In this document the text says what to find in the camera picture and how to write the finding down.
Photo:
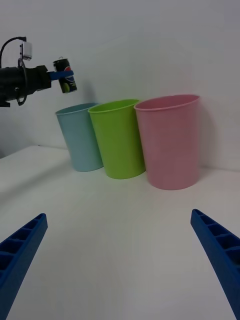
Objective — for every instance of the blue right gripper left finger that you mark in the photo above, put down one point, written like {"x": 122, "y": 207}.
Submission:
{"x": 17, "y": 255}

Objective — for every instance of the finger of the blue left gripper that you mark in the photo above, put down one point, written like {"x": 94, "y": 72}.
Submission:
{"x": 62, "y": 74}

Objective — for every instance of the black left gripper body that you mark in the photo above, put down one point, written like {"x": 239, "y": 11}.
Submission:
{"x": 37, "y": 78}

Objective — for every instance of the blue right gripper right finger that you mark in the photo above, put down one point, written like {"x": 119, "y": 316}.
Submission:
{"x": 222, "y": 252}

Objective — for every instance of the black drink can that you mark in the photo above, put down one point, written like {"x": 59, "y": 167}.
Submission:
{"x": 67, "y": 86}

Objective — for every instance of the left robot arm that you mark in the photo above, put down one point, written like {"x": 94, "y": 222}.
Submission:
{"x": 11, "y": 85}

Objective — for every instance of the pale blue plastic bin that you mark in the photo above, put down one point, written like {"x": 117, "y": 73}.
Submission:
{"x": 80, "y": 140}

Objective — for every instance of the green plastic bin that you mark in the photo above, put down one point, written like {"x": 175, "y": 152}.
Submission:
{"x": 120, "y": 142}

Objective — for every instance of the pink plastic bin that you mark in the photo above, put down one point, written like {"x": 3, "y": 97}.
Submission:
{"x": 170, "y": 150}

